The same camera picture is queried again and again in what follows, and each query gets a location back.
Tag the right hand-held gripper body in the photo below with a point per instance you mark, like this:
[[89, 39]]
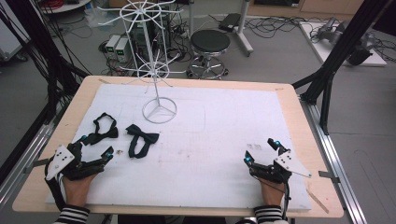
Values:
[[289, 163]]

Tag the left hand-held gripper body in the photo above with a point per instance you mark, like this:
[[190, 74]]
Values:
[[62, 157]]

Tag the black bow tie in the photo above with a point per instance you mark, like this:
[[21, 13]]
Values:
[[146, 136], [107, 133]]

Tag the person's right hand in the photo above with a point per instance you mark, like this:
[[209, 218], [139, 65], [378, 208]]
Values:
[[271, 193]]

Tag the person's left hand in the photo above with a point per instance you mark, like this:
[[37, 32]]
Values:
[[77, 189]]

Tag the metal clip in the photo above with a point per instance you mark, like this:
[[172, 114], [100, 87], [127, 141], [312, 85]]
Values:
[[37, 163], [328, 175]]

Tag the wooden stick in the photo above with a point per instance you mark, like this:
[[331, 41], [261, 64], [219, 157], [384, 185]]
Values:
[[317, 200]]

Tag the white cloth mat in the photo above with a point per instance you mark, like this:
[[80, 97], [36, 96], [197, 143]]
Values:
[[202, 140]]

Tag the grey power supply unit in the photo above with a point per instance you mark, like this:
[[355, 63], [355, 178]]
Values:
[[123, 49], [111, 45]]

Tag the white floor board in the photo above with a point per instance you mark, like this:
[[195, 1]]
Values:
[[323, 51]]

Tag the black computer case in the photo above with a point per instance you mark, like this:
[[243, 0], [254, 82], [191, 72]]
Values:
[[137, 37]]

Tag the black round stool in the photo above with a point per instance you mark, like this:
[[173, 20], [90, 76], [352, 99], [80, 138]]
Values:
[[210, 40]]

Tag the black box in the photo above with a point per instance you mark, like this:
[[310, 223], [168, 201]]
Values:
[[229, 21]]

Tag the white round table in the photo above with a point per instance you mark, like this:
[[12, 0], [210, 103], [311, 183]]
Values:
[[65, 6]]

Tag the aluminium rail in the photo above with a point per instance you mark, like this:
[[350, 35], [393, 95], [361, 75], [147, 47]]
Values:
[[25, 161], [336, 161]]

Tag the white stand post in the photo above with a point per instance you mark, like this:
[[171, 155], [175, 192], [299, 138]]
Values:
[[243, 31]]

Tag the black frame post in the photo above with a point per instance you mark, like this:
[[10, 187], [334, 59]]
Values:
[[31, 28], [342, 46]]

